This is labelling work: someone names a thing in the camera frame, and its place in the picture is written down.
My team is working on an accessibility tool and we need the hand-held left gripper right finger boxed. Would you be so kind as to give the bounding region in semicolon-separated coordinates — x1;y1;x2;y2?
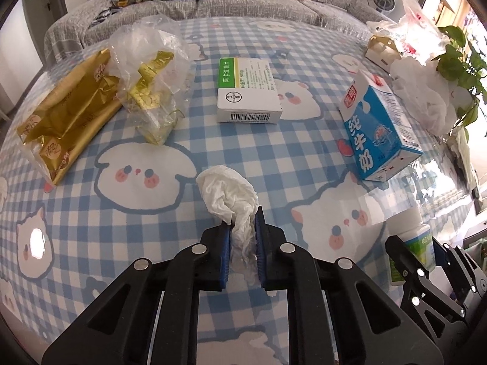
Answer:
255;207;436;365

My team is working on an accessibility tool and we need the small white fan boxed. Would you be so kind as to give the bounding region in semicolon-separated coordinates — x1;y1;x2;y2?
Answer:
367;0;398;14

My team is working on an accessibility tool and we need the flat white green medicine box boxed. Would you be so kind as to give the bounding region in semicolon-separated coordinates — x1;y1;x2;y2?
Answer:
217;58;284;125

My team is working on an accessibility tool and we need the interior door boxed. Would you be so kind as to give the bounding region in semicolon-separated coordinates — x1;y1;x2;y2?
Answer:
21;0;67;52

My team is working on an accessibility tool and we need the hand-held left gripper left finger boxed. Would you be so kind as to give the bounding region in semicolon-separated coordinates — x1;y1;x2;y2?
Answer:
42;222;233;365

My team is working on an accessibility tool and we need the blue checked bear tablecloth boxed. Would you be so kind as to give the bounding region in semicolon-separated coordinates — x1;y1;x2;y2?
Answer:
0;17;487;365

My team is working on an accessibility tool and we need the clear bag of gold wrappers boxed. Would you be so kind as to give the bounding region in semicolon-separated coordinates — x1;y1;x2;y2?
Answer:
110;14;191;146

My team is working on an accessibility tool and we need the green potted plant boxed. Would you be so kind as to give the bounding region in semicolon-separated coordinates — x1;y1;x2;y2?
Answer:
436;26;487;137

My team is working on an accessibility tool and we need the grey covered sofa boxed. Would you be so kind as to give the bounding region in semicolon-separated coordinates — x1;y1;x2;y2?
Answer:
44;0;392;61

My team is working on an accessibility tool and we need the gold foil packaging bag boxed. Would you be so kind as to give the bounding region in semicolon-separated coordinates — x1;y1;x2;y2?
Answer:
16;48;124;187

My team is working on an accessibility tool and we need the blue white milk carton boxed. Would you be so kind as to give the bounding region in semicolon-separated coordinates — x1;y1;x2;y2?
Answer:
338;70;424;182

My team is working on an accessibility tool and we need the patterned dark packet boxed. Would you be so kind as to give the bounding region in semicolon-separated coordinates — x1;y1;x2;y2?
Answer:
89;8;115;27

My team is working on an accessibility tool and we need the white paper wrapper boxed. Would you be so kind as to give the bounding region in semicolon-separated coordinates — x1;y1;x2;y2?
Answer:
447;127;478;194

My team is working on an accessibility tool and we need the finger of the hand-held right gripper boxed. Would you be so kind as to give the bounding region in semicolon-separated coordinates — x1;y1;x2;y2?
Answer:
385;236;469;336
434;241;487;309

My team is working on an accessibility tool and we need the brown paper box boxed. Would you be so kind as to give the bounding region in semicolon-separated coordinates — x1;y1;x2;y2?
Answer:
364;34;402;73

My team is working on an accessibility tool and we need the white bottle green label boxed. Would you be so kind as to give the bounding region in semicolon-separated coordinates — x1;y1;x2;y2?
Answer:
388;211;434;286

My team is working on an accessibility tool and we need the white tissue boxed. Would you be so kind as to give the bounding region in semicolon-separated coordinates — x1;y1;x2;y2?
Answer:
196;165;280;299

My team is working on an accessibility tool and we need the clear plastic bag red print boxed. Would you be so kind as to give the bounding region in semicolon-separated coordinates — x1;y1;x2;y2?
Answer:
367;0;453;65

